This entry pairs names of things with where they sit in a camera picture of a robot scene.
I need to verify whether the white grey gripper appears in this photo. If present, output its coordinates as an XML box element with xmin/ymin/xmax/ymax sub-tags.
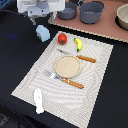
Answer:
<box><xmin>17</xmin><ymin>0</ymin><xmax>65</xmax><ymax>25</ymax></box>

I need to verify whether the red toy tomato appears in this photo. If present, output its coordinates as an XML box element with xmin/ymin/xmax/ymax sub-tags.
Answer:
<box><xmin>58</xmin><ymin>33</ymin><xmax>67</xmax><ymax>45</ymax></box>

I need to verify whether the yellow toy banana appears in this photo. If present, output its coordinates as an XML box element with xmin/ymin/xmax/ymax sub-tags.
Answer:
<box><xmin>74</xmin><ymin>38</ymin><xmax>82</xmax><ymax>52</ymax></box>

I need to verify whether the round beige plate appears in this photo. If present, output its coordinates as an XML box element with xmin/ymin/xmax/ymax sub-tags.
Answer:
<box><xmin>54</xmin><ymin>55</ymin><xmax>81</xmax><ymax>78</ymax></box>

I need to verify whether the woven beige placemat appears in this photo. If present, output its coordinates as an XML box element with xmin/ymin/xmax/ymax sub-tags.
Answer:
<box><xmin>12</xmin><ymin>32</ymin><xmax>113</xmax><ymax>128</ymax></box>

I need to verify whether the beige bowl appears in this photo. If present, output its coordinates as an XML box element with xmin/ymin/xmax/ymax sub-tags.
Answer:
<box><xmin>117</xmin><ymin>4</ymin><xmax>128</xmax><ymax>30</ymax></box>

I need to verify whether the grey saucepan with handle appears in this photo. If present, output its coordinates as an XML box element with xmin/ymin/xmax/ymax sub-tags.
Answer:
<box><xmin>57</xmin><ymin>2</ymin><xmax>77</xmax><ymax>20</ymax></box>

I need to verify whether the grey pot with lid handles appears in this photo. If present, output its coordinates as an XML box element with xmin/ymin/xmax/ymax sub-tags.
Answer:
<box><xmin>78</xmin><ymin>0</ymin><xmax>105</xmax><ymax>24</ymax></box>

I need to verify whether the fork with wooden handle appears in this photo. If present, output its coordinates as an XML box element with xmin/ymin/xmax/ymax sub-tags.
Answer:
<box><xmin>43</xmin><ymin>70</ymin><xmax>84</xmax><ymax>89</ymax></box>

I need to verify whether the knife with wooden handle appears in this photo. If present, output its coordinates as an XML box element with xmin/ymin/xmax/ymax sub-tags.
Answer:
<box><xmin>57</xmin><ymin>49</ymin><xmax>96</xmax><ymax>63</ymax></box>

